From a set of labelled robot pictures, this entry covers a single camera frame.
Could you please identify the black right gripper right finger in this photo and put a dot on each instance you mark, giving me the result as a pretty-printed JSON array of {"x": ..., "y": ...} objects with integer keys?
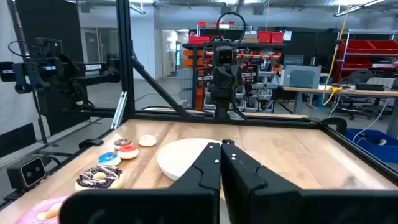
[{"x": 264, "y": 199}]

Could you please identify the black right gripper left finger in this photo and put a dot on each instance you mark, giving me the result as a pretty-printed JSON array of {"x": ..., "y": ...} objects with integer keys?
[{"x": 192, "y": 202}]

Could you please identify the small white iced donut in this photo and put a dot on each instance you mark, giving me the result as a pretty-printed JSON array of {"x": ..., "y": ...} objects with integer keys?
[{"x": 147, "y": 140}]

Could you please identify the small red iced donut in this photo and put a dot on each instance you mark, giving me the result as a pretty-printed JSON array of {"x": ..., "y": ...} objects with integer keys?
[{"x": 128, "y": 152}]

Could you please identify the small chocolate iced donut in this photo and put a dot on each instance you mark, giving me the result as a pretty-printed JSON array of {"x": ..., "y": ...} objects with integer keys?
[{"x": 122, "y": 143}]

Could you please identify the large chocolate iced donut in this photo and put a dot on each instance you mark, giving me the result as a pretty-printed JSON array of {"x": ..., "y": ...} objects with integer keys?
[{"x": 93, "y": 182}]

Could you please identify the large pink iced donut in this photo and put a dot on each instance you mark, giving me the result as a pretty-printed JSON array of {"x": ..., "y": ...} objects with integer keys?
[{"x": 37, "y": 211}]

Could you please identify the black background robot arm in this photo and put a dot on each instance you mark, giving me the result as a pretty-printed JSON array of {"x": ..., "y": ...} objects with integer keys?
[{"x": 93, "y": 67}]

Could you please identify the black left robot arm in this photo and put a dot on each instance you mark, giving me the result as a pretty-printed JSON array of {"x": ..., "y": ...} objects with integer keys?
[{"x": 222, "y": 109}]

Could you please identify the black parts shelf unit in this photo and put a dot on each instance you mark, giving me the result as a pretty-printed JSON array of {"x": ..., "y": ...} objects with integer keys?
[{"x": 258, "y": 77}]

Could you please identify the white round plate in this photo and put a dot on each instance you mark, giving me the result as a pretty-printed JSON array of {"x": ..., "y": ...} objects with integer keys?
[{"x": 180, "y": 155}]

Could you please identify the small red storage bin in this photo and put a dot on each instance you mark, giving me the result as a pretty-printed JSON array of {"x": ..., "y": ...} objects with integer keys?
[
  {"x": 264, "y": 37},
  {"x": 277, "y": 38},
  {"x": 199, "y": 40}
]

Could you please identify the brown cardboard box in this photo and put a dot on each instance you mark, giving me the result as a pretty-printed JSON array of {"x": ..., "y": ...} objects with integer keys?
[{"x": 251, "y": 38}]

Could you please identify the grey box monitor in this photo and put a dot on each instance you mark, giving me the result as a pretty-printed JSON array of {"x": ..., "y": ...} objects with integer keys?
[{"x": 301, "y": 76}]

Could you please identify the wooden workbench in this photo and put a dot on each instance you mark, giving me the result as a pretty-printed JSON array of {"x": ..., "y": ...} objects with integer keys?
[{"x": 311, "y": 89}]

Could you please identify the small blue sprinkled donut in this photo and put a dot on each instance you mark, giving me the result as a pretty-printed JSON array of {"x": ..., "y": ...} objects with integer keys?
[{"x": 109, "y": 159}]

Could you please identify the blue plastic bin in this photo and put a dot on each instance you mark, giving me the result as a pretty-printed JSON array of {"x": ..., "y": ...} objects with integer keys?
[{"x": 373, "y": 149}]

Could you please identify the large red storage bin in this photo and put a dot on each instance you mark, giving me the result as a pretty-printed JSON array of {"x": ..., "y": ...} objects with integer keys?
[
  {"x": 357, "y": 46},
  {"x": 385, "y": 46},
  {"x": 354, "y": 63}
]

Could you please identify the silver metal rack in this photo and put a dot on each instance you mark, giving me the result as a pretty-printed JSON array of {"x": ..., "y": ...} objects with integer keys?
[{"x": 348, "y": 34}]

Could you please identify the black office chair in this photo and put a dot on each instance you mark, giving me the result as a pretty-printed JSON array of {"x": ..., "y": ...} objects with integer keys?
[{"x": 357, "y": 93}]

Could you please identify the black flat box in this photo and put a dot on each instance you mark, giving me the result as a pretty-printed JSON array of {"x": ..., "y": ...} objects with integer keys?
[{"x": 370, "y": 87}]

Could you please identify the black partition panel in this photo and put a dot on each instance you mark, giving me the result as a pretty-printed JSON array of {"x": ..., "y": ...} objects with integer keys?
[{"x": 46, "y": 18}]

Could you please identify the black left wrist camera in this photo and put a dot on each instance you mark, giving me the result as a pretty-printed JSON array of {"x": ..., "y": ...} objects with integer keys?
[{"x": 225, "y": 57}]

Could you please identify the black aluminium table frame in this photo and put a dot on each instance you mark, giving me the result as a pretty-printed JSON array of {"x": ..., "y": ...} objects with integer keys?
[{"x": 126, "y": 62}]

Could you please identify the black frame clamp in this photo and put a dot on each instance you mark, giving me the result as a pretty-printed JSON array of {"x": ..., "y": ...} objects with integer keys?
[
  {"x": 337, "y": 122},
  {"x": 90, "y": 143}
]

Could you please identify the silver metal bracket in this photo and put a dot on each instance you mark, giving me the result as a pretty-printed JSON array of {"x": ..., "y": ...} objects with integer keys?
[{"x": 119, "y": 109}]

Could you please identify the black table-level camera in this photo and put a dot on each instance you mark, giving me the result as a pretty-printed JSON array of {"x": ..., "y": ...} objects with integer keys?
[{"x": 29, "y": 171}]

